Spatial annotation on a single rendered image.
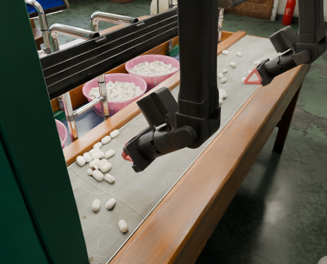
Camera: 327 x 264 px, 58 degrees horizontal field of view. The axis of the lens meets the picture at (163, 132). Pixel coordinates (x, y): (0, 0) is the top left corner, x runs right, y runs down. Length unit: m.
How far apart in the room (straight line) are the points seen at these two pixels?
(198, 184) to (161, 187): 0.10
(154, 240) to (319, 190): 1.51
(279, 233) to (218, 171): 0.96
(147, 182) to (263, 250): 0.96
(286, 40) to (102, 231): 0.76
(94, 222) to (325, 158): 1.86
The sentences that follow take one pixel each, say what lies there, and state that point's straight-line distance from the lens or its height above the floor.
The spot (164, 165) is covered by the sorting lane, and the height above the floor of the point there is 0.74.
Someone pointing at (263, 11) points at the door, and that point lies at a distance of 5.66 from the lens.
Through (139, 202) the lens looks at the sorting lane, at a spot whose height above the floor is 0.74.
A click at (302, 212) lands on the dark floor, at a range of 1.88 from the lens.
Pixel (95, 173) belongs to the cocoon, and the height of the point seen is 0.76.
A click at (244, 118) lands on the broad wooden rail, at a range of 1.07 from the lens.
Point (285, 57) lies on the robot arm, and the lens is 1.03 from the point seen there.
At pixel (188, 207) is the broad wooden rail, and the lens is 0.73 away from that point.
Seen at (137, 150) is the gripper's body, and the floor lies 0.93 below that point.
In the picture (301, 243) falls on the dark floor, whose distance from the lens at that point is 1.74.
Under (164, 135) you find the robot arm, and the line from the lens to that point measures 0.57.
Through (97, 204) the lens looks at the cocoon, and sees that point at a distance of 0.76.
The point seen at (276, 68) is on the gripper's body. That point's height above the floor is 0.94.
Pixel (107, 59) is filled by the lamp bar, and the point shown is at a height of 1.07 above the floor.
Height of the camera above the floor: 1.32
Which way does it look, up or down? 35 degrees down
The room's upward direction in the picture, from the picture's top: straight up
